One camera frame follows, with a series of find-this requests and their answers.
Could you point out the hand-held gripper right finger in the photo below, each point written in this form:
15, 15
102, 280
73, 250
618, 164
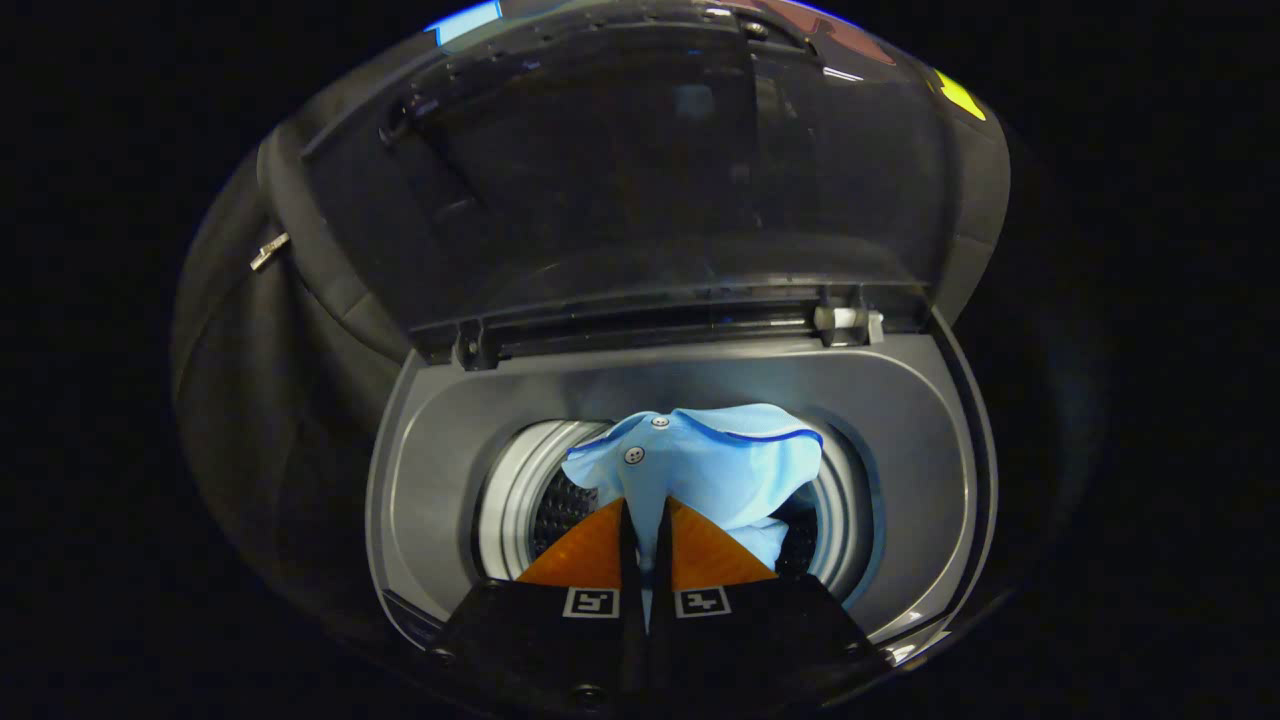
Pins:
660, 620

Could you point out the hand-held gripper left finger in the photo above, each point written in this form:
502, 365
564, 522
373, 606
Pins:
632, 620

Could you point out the light blue polo shirt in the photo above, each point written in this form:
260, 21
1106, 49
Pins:
700, 460

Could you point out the dark transparent washing machine lid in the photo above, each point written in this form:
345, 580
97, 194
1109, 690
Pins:
650, 180

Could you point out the black backdrop cloth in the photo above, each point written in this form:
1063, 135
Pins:
230, 350

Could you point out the small silver clip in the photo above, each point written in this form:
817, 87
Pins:
268, 251

